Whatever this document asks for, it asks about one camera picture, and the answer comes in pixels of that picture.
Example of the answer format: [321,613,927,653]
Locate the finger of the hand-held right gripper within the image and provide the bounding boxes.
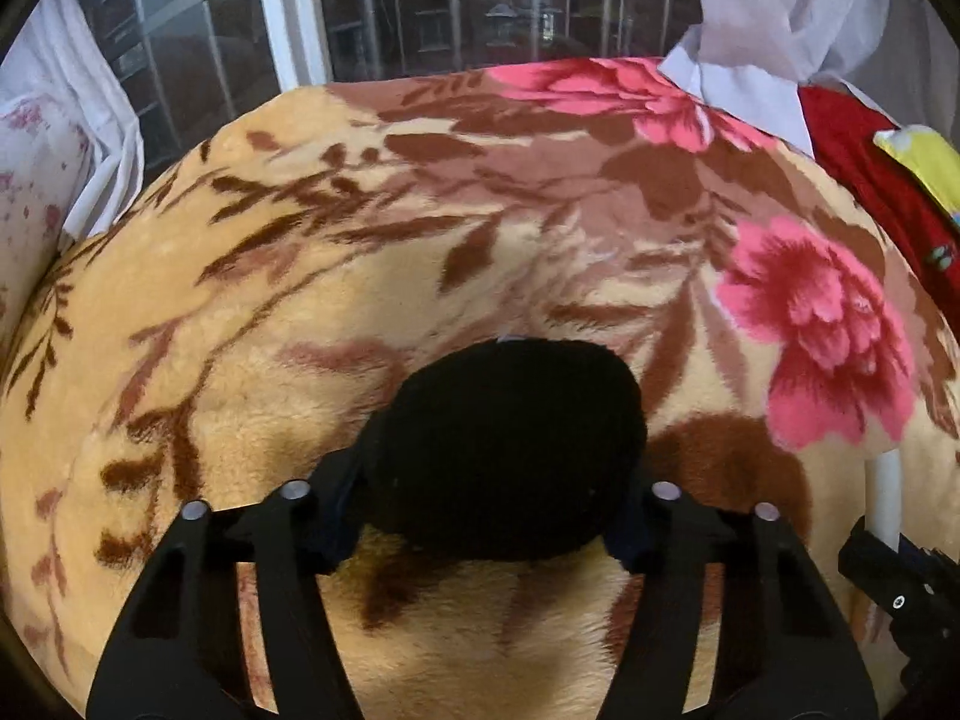
[836,517,960,620]

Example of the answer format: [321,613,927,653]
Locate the white tube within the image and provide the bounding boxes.
[866,450,903,550]

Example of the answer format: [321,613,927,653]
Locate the red cloth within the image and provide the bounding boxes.
[797,86,960,325]

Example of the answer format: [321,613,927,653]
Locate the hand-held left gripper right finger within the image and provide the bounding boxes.
[596,465,880,720]

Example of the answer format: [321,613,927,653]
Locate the black plush object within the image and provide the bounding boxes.
[360,337,650,563]

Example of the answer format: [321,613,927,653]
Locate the beige floral blanket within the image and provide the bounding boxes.
[0,56,960,720]

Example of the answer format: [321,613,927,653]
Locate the yellow cloth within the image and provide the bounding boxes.
[872,124,960,232]

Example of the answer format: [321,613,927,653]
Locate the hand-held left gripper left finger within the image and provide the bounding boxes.
[86,427,380,720]

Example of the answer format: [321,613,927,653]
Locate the white pink floral pillow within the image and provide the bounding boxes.
[0,94,98,350]

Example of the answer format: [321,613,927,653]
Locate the window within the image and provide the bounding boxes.
[71,0,706,188]

